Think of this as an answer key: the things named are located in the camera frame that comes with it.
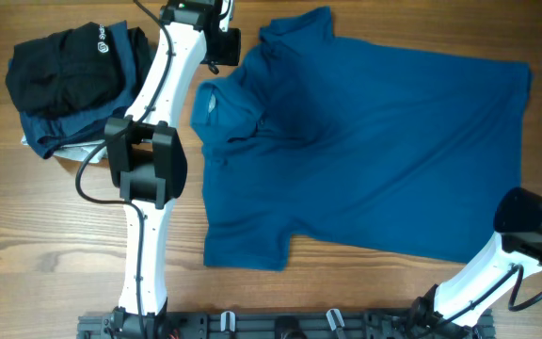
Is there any black bottom folded garment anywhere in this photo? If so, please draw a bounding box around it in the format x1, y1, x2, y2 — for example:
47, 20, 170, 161
128, 27, 155, 93

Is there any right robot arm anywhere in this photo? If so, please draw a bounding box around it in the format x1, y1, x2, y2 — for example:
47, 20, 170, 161
399, 187, 542, 338

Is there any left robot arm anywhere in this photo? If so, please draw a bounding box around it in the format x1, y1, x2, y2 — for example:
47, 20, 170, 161
77, 1, 241, 338

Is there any black folded garment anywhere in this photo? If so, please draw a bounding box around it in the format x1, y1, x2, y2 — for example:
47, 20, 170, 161
6, 23, 125, 119
128, 27, 155, 93

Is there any blue polo shirt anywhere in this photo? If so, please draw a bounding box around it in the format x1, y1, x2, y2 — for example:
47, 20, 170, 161
190, 7, 533, 270

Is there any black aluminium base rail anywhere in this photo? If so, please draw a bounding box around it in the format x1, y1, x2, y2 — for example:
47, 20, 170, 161
76, 309, 497, 339

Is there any light grey folded garment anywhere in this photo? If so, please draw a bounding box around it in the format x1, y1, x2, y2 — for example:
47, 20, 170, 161
21, 136, 107, 164

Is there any navy folded garment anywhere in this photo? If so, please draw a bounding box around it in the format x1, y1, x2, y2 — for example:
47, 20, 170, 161
20, 22, 137, 159

